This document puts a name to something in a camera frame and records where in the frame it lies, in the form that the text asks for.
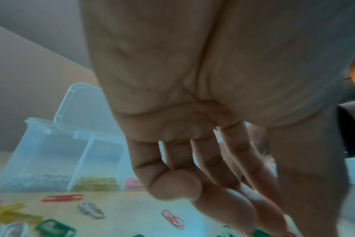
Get person's right hand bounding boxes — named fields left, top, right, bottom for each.
left=246, top=123, right=278, bottom=186

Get person's left hand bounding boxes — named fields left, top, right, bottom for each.
left=79, top=0, right=355, bottom=237

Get heap of pink paper clips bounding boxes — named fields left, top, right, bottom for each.
left=124, top=177, right=147, bottom=191

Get heap of yellow paper clips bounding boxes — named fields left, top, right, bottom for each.
left=71, top=176, right=121, bottom=192

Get clear plastic compartment box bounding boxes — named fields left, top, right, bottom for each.
left=0, top=82, right=167, bottom=192

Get heap of white paper clips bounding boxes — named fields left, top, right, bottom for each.
left=0, top=173, right=74, bottom=192

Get pile of coloured paper clips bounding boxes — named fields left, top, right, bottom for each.
left=0, top=194, right=298, bottom=237

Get black right wristband white markers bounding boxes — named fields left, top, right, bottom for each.
left=337, top=99, right=355, bottom=159

